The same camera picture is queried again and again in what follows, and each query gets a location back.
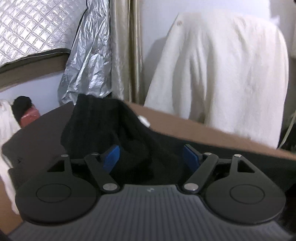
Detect beige curtain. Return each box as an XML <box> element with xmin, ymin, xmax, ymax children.
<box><xmin>110</xmin><ymin>1</ymin><xmax>144</xmax><ymax>104</ymax></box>

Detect black garment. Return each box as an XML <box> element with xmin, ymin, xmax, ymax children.
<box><xmin>60</xmin><ymin>93</ymin><xmax>296</xmax><ymax>186</ymax></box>

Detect dark brown folded cloth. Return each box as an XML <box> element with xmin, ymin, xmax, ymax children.
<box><xmin>2</xmin><ymin>102</ymin><xmax>74</xmax><ymax>189</ymax></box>

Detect silver quilted cover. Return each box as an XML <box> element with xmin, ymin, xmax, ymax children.
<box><xmin>1</xmin><ymin>1</ymin><xmax>111</xmax><ymax>103</ymax></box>

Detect person's white clothing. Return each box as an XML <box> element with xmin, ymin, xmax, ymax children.
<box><xmin>144</xmin><ymin>9</ymin><xmax>289</xmax><ymax>148</ymax></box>

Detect red and black object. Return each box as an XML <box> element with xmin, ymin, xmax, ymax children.
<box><xmin>11</xmin><ymin>96</ymin><xmax>41</xmax><ymax>128</ymax></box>

